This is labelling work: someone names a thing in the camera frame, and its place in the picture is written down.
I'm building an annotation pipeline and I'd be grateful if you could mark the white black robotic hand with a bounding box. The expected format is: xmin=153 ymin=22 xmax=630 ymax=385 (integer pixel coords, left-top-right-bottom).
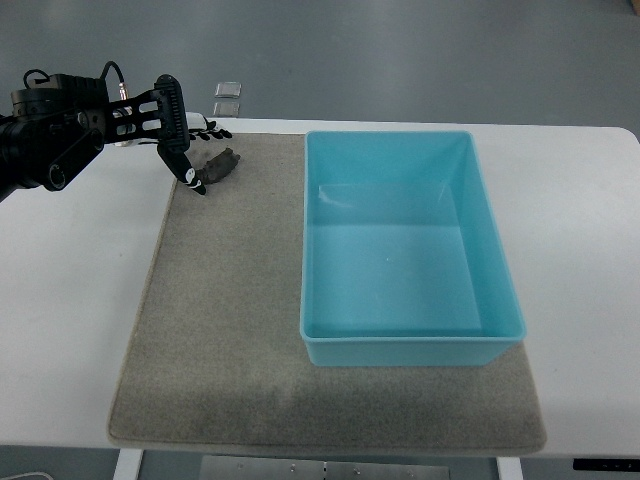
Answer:
xmin=157 ymin=112 xmax=232 ymax=195

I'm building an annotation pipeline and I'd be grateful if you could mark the brown toy hippo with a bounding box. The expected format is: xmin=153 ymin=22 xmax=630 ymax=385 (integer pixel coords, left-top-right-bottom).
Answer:
xmin=196 ymin=148 xmax=241 ymax=185

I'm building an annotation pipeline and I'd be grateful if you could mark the metal table frame plate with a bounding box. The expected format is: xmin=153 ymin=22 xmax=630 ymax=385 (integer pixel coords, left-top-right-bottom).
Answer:
xmin=199 ymin=456 xmax=451 ymax=480

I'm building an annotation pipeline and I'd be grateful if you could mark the grey felt mat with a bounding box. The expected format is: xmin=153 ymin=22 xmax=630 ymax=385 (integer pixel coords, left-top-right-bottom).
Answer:
xmin=107 ymin=134 xmax=546 ymax=456

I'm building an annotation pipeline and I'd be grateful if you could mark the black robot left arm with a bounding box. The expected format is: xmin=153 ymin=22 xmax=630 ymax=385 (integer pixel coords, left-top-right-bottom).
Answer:
xmin=1 ymin=69 xmax=206 ymax=198

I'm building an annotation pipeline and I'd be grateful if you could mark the lower metal floor plate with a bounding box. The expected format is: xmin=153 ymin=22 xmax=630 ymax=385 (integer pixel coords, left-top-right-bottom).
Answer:
xmin=213 ymin=101 xmax=240 ymax=118

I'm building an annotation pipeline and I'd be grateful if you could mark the black table control panel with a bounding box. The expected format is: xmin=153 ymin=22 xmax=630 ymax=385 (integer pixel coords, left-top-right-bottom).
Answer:
xmin=572 ymin=458 xmax=640 ymax=472

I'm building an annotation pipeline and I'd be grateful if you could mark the blue plastic box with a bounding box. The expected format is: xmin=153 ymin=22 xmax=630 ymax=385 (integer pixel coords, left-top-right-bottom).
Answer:
xmin=300 ymin=131 xmax=526 ymax=367

